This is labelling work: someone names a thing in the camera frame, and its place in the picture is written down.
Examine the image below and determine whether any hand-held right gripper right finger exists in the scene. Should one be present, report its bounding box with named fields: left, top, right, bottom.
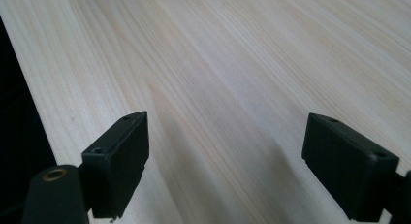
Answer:
left=300, top=112, right=401, bottom=223

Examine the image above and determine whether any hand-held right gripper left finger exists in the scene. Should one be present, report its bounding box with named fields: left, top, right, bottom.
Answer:
left=78, top=111, right=150, bottom=220

